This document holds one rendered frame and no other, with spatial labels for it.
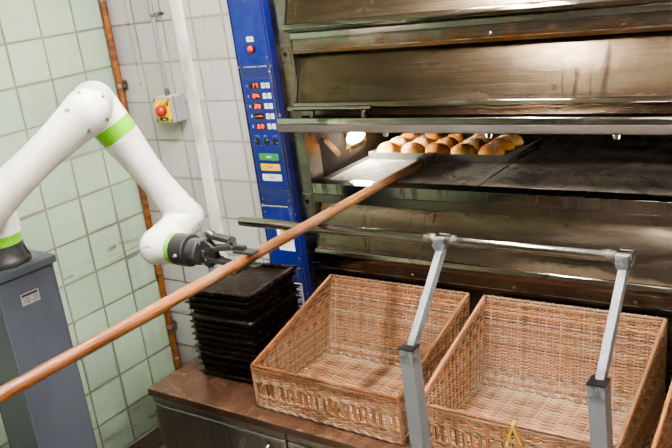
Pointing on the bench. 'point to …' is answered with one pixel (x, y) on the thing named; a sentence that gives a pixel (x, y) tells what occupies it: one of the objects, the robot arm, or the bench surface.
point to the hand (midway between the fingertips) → (247, 257)
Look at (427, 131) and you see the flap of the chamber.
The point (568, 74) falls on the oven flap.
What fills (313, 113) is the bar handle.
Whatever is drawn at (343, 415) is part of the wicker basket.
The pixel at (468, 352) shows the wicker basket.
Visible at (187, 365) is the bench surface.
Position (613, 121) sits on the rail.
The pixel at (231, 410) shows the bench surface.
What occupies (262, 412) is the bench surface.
